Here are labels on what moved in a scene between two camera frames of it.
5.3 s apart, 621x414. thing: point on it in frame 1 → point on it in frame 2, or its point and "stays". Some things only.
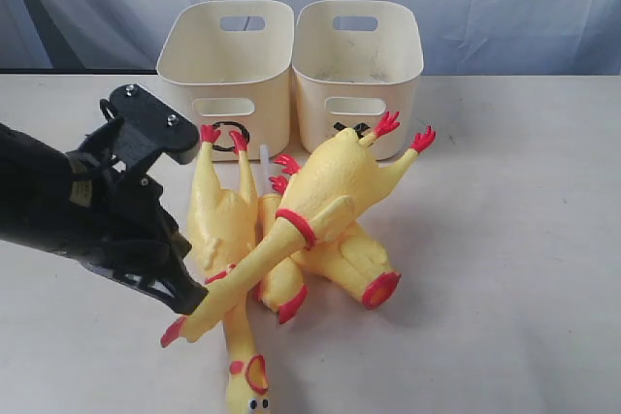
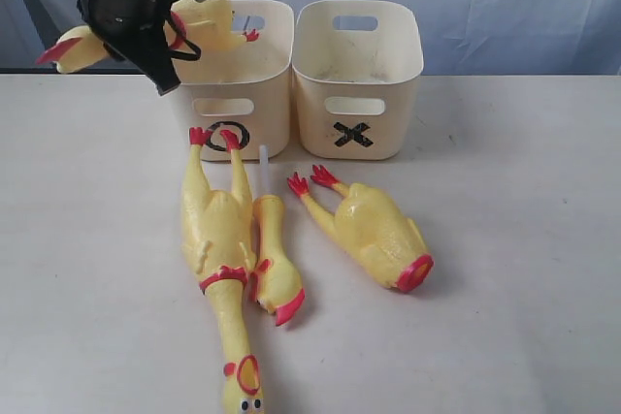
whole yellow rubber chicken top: x=346 y=166 → x=204 y=25
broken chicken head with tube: x=282 y=294 stays
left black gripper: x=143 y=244 → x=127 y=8
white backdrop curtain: x=482 y=12 stays
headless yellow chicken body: x=351 y=262 → x=380 y=238
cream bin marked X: x=356 y=62 stays
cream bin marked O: x=238 y=57 stays
